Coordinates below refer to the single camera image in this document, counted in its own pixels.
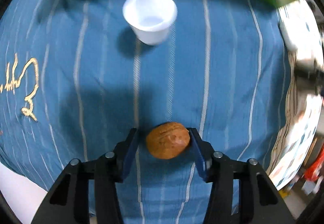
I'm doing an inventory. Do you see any brown walnut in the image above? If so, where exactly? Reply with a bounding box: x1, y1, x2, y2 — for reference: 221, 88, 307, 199
146, 122, 190, 160

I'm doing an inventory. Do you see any blue striped cloth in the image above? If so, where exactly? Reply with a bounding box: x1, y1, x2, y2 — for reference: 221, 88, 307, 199
0, 0, 295, 224

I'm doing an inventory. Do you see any plaid checkered cloth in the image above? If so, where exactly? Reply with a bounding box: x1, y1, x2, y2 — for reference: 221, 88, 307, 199
266, 0, 323, 189

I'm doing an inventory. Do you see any small white plastic cup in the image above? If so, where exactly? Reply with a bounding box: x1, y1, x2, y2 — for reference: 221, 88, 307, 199
123, 0, 177, 46

